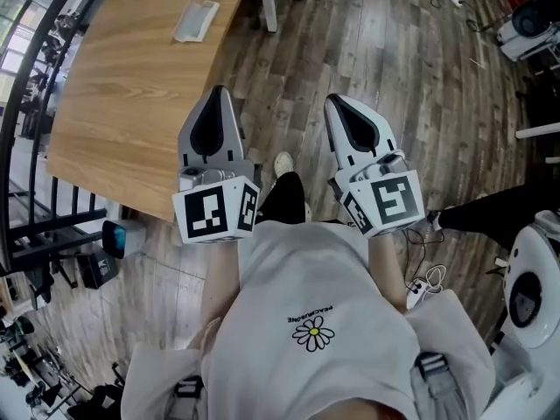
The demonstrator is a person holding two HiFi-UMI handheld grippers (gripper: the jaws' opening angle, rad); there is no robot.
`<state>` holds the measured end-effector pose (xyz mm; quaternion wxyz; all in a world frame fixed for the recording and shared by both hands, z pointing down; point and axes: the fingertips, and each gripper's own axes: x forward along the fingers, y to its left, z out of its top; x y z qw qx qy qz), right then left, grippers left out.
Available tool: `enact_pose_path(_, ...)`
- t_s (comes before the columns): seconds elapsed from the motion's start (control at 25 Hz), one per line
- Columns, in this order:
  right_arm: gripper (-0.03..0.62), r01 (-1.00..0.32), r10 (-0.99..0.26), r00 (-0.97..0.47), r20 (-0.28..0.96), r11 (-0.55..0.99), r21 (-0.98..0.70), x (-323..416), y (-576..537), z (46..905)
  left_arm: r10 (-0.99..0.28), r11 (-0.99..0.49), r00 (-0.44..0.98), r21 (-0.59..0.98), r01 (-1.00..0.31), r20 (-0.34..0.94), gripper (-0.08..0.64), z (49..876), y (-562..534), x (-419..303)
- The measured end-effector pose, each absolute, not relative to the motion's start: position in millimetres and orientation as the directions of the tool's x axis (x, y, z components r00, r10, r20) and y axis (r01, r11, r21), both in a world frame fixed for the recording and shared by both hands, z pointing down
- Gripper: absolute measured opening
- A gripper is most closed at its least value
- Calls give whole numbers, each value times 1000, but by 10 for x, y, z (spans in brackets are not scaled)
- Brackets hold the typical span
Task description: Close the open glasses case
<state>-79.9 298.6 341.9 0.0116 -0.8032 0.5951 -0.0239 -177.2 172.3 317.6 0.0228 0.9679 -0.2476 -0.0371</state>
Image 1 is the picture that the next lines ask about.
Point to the person's black trouser leg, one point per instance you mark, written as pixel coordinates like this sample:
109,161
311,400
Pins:
282,199
494,210

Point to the white round-windowed machine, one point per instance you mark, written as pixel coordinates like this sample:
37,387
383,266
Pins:
531,282

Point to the white power strip with plugs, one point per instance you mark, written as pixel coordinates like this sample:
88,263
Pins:
422,289

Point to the white flower print shirt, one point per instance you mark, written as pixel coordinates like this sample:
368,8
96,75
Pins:
306,322

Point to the person's left black trouser leg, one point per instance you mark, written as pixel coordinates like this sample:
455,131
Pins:
282,199

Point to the person's right black trouser leg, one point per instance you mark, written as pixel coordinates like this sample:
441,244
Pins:
494,210

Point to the person's right white shoe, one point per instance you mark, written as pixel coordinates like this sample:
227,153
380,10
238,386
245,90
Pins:
432,219

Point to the person's right forearm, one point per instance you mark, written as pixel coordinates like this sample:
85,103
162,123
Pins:
385,265

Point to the person's left white shoe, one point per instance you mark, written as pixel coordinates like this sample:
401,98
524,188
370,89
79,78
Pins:
283,163

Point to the white table leg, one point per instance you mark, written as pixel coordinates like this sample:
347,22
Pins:
268,0

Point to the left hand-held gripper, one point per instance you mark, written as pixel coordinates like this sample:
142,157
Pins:
205,210

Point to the black metal railing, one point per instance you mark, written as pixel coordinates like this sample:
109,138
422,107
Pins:
39,147

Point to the grey device with blue screen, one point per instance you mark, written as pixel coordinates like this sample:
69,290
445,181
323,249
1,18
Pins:
120,238

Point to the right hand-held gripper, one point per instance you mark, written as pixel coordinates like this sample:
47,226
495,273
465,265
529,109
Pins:
389,199

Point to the white machine with black lens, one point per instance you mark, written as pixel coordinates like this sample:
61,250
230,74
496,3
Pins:
531,26

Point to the person's left forearm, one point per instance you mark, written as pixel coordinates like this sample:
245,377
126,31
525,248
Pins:
221,278

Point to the black box with white print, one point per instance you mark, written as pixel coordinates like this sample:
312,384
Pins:
97,269

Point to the white horizontal bar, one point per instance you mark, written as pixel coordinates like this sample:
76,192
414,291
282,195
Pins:
538,130

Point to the person's white shoe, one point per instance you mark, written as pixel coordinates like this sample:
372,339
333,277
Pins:
432,219
283,163

